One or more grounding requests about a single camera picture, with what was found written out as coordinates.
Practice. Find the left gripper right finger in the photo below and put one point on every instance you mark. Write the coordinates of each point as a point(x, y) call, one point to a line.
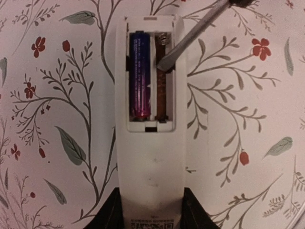
point(193, 214)

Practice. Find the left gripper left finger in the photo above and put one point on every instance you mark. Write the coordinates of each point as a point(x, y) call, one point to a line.
point(110, 215)

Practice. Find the white air conditioner remote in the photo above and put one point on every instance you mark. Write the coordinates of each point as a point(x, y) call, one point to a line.
point(151, 153)

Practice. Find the yellow handled screwdriver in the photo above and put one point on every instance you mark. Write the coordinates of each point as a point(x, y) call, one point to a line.
point(168, 61)

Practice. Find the floral patterned table mat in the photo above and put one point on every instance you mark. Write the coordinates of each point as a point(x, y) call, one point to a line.
point(245, 98)

